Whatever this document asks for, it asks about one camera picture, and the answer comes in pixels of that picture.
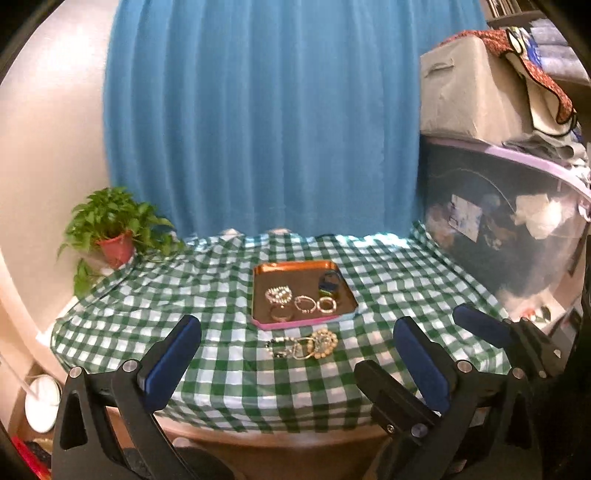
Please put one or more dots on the blue curtain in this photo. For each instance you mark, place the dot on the blue curtain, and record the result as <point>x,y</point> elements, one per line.
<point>257,115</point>

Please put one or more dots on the green potted plant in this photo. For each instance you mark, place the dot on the green potted plant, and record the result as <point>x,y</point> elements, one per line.
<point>111,226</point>

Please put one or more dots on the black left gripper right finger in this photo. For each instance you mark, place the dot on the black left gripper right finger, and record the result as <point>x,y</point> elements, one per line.
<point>433,370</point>

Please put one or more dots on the dark plastic storage bin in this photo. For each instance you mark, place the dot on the dark plastic storage bin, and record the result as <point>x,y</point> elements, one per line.
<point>513,221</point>

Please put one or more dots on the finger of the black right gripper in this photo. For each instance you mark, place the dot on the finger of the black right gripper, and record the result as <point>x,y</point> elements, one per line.
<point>483,326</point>

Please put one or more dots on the pink copper metal tray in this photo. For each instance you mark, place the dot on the pink copper metal tray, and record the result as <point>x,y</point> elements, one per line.
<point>295,283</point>

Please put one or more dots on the black green smart watch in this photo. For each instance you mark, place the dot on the black green smart watch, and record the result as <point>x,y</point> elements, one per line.
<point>329,284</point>

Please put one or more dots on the grey fabric storage box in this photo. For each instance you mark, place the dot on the grey fabric storage box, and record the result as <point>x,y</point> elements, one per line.
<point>469,93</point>

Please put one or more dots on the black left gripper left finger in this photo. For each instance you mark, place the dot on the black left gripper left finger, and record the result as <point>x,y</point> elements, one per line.
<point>164,364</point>

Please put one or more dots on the pearl bar brooch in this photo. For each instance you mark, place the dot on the pearl bar brooch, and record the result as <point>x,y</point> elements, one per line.
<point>281,313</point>

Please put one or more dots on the green white checkered tablecloth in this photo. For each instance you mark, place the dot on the green white checkered tablecloth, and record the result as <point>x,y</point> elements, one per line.
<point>234,383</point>

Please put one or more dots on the patterned red cloth bag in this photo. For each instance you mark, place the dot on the patterned red cloth bag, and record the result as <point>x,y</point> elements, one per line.
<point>551,109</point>

